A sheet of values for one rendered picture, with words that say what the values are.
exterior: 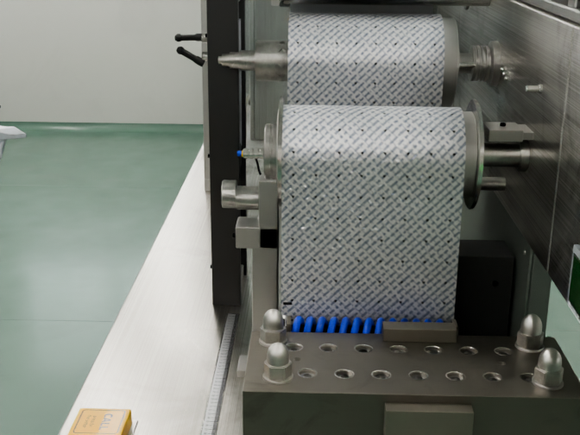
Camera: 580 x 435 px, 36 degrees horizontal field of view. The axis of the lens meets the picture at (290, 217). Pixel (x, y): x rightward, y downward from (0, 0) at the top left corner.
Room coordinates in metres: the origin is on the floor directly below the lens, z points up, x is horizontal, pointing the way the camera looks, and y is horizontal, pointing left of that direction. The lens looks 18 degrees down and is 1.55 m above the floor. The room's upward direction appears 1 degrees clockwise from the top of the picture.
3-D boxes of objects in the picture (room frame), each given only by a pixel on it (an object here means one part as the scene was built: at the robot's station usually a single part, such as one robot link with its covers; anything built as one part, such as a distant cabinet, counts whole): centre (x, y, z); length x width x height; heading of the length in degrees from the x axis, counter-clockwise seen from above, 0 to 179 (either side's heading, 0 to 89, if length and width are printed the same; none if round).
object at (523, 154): (1.17, -0.28, 1.25); 0.07 x 0.04 x 0.04; 89
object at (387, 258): (1.11, -0.11, 1.11); 0.23 x 0.01 x 0.18; 89
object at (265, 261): (1.21, 0.05, 1.05); 0.06 x 0.05 x 0.31; 89
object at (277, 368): (0.95, 0.01, 1.05); 0.04 x 0.04 x 0.04
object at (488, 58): (1.42, -0.29, 1.33); 0.07 x 0.07 x 0.07; 89
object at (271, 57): (1.43, 0.03, 1.33); 0.06 x 0.06 x 0.06; 89
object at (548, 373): (0.95, -0.31, 1.05); 0.04 x 0.04 x 0.04
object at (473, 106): (1.17, -0.24, 1.25); 0.15 x 0.01 x 0.15; 179
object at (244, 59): (1.43, 0.09, 1.33); 0.06 x 0.03 x 0.03; 89
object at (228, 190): (1.21, 0.09, 1.18); 0.04 x 0.02 x 0.04; 179
